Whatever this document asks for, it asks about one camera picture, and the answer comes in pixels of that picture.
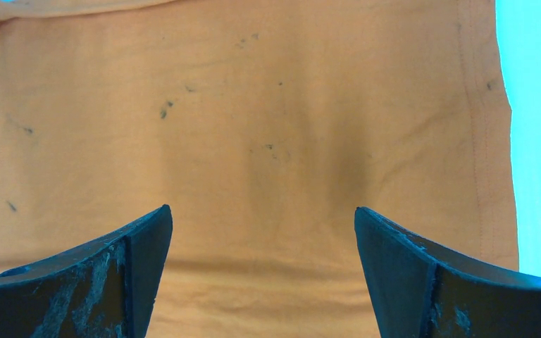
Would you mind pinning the orange t shirt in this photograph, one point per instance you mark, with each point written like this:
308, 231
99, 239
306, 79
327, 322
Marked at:
263, 125

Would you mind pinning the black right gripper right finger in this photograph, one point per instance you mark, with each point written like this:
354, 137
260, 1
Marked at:
419, 288

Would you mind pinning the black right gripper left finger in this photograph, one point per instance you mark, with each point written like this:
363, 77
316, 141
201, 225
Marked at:
102, 288

